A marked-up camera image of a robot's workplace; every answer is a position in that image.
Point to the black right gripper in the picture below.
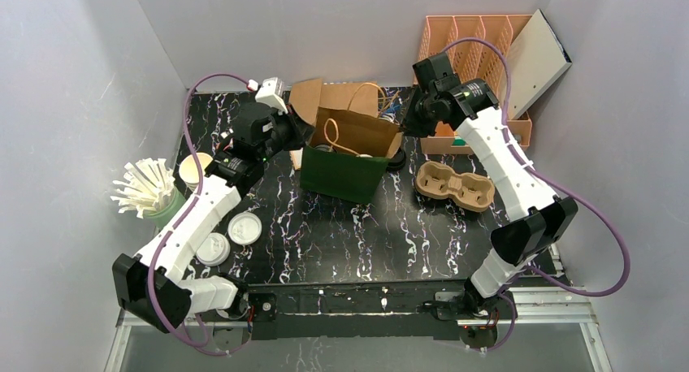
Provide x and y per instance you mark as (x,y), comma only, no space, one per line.
(418,118)

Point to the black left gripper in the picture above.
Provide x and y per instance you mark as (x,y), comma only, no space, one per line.
(290,131)

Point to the black coffee cup lid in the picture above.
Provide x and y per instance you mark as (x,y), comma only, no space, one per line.
(397,161)

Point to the green kraft paper bag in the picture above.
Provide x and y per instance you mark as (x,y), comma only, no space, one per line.
(342,174)

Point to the brown pulp cup carrier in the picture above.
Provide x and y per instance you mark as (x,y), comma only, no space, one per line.
(467,190)

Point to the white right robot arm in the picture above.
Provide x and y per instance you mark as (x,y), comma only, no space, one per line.
(537,215)

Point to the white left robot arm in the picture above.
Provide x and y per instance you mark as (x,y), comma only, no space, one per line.
(151,283)

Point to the stack of flat paper bags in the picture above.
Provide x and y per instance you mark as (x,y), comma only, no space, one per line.
(365,98)

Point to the stack of white paper cups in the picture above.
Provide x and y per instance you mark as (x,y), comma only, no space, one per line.
(188,170)

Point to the green cup of white straws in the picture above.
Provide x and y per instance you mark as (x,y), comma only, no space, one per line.
(148,189)

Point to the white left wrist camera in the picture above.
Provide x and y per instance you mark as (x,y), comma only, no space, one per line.
(270,93)

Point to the white board leaning on wall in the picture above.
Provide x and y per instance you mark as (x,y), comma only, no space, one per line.
(536,59)

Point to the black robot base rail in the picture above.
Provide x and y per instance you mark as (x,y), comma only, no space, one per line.
(437,308)

